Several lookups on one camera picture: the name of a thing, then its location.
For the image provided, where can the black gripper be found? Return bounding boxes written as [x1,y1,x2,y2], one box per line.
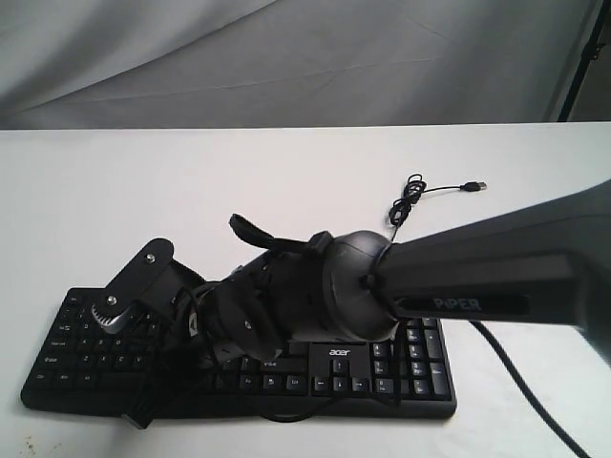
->
[121,252,306,430]

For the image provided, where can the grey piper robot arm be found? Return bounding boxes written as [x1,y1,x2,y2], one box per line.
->
[120,183,610,428]

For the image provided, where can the black acer keyboard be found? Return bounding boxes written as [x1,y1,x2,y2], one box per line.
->
[20,288,456,419]

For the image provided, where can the grey backdrop cloth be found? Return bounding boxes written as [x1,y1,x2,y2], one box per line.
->
[1,1,601,130]

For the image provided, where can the black stand pole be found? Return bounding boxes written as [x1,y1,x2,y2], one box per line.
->
[557,0,610,122]

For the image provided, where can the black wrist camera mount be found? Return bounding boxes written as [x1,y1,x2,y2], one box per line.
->
[92,238,204,335]

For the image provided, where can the black USB cable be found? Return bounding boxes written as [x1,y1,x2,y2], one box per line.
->
[385,173,489,244]

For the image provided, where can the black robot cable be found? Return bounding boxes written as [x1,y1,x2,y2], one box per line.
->
[467,319,588,458]

